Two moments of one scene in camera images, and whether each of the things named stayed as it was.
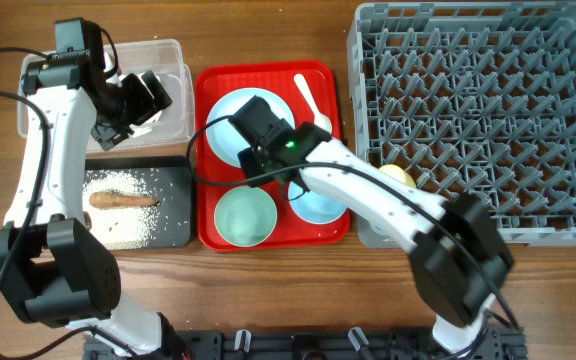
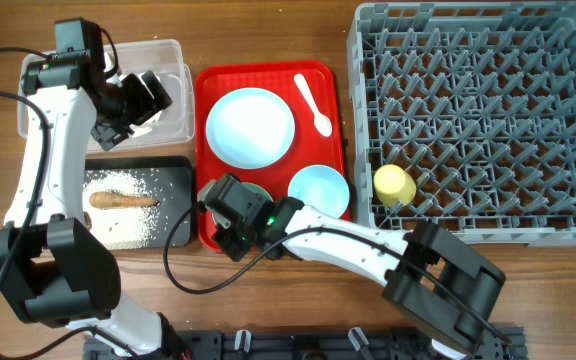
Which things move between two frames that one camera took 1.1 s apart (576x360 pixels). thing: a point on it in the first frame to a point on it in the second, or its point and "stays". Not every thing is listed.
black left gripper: (145, 106) stays
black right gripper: (249, 161) to (236, 250)
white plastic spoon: (320, 119) stays
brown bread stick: (114, 199) stays
